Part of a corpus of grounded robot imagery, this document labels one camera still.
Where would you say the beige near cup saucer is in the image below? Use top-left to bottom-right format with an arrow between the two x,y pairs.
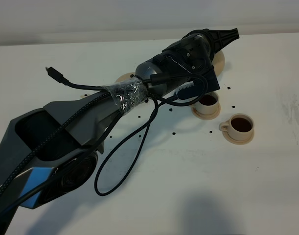
222,130 -> 254,145

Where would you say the beige ceramic teapot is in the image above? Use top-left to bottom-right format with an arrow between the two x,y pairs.
212,50 -> 225,76

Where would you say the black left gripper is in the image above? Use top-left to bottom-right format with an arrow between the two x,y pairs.
153,28 -> 239,78

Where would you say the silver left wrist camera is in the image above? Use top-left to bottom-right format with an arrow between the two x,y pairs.
175,67 -> 221,101

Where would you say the beige cup saucer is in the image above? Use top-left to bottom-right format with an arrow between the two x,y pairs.
222,130 -> 254,145
191,104 -> 221,120

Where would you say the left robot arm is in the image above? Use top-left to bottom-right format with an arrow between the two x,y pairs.
0,28 -> 239,235

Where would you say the beige far cup saucer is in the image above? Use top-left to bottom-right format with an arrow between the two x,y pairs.
191,104 -> 221,120

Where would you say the black braided camera cable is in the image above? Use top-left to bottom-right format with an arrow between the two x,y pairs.
0,90 -> 179,211

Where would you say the beige far teacup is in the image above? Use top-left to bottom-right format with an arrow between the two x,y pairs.
194,92 -> 219,115

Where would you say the beige near teacup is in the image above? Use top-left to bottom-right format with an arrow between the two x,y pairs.
219,114 -> 254,132

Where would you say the beige teapot saucer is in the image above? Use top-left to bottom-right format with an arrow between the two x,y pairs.
115,72 -> 134,83

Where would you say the beige teacup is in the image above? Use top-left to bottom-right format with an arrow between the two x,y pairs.
194,92 -> 219,115
219,114 -> 254,132

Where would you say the black loose usb cable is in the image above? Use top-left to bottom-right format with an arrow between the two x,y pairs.
45,66 -> 209,107

